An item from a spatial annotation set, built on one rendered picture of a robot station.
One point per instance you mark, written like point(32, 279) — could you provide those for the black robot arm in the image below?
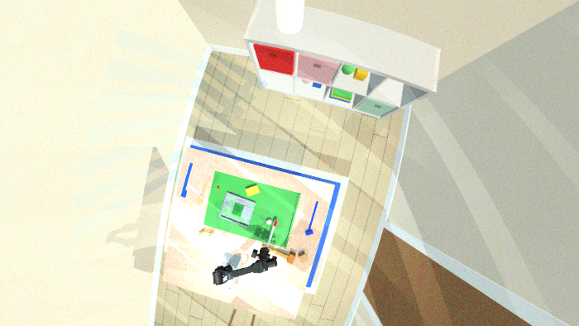
point(258, 267)

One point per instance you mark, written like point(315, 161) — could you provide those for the tan cube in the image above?
point(302, 256)

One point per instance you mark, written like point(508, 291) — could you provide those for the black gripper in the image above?
point(254, 255)

